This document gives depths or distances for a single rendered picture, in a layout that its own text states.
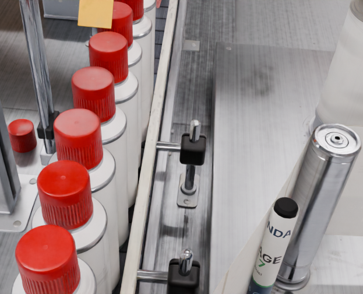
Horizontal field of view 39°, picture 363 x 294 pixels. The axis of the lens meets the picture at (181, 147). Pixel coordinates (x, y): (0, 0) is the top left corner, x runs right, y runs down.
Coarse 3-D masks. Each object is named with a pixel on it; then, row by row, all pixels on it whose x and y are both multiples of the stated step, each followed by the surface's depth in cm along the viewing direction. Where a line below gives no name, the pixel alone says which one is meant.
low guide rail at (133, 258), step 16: (176, 0) 83; (160, 64) 70; (160, 80) 68; (160, 96) 65; (160, 112) 63; (144, 160) 57; (144, 176) 56; (144, 192) 54; (144, 208) 52; (144, 224) 52; (128, 256) 48; (128, 272) 47; (128, 288) 46
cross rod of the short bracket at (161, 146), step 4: (156, 144) 60; (160, 144) 60; (164, 144) 60; (168, 144) 60; (172, 144) 60; (176, 144) 60; (180, 144) 60; (156, 148) 60; (160, 148) 60; (164, 148) 60; (168, 148) 60; (172, 148) 60; (176, 148) 60; (176, 152) 60
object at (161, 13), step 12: (156, 0) 90; (168, 0) 90; (156, 12) 87; (156, 24) 84; (156, 36) 82; (156, 48) 79; (156, 60) 77; (156, 72) 75; (144, 144) 64; (132, 216) 56; (144, 240) 54; (120, 252) 53; (120, 264) 52; (120, 288) 50
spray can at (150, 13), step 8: (144, 0) 56; (152, 0) 57; (144, 8) 56; (152, 8) 57; (152, 16) 58; (152, 32) 59; (152, 40) 60; (152, 48) 61; (152, 56) 62; (152, 64) 63; (152, 72) 64; (152, 80) 65; (152, 88) 66; (152, 96) 67
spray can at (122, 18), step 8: (120, 8) 47; (128, 8) 47; (112, 16) 46; (120, 16) 46; (128, 16) 47; (112, 24) 46; (120, 24) 46; (128, 24) 47; (120, 32) 47; (128, 32) 48; (128, 40) 48; (128, 48) 49; (136, 48) 50; (128, 56) 49; (136, 56) 49; (128, 64) 49; (136, 64) 50; (136, 72) 50
